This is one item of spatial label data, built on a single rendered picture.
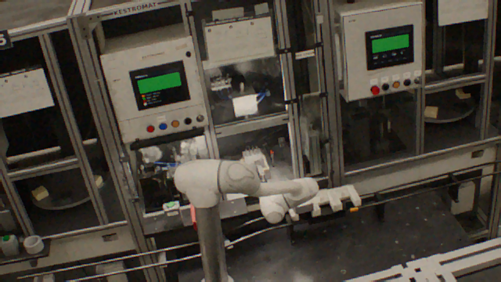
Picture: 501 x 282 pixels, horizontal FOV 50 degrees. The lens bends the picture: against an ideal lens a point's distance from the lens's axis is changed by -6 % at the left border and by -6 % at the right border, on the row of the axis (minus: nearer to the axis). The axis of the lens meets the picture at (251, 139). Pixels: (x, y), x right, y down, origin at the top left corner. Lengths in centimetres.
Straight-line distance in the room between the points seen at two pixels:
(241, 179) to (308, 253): 93
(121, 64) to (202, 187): 72
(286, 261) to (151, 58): 121
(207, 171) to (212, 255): 38
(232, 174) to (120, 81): 77
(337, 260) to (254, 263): 43
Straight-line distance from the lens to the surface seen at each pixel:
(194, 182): 223
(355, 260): 292
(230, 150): 336
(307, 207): 290
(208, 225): 232
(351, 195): 301
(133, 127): 274
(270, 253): 300
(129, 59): 259
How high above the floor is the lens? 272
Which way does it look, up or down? 31 degrees down
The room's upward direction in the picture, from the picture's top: 9 degrees counter-clockwise
